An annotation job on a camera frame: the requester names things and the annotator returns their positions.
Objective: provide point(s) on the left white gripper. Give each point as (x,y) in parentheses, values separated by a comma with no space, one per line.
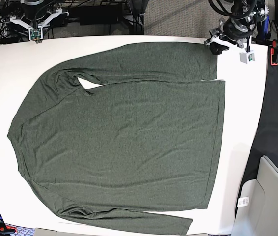
(219,42)

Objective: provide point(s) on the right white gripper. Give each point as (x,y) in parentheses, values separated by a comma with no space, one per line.
(41,21)

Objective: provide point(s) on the green long-sleeve T-shirt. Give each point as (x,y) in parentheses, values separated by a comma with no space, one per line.
(120,138)

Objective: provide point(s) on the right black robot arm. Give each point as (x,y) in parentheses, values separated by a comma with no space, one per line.
(37,13)

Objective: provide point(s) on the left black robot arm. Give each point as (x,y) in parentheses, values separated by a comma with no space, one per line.
(236,31)

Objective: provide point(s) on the red clamp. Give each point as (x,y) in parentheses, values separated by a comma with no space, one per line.
(273,53)

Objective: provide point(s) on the grey plastic bin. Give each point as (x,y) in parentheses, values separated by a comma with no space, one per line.
(257,212)

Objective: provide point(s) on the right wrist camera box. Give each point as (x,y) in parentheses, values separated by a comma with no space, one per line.
(35,34)

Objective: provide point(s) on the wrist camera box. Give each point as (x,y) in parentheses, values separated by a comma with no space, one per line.
(247,57)
(35,34)

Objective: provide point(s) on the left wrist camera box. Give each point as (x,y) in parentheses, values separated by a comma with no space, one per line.
(247,57)

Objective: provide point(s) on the blue handled tool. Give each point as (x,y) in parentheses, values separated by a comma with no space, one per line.
(265,29)

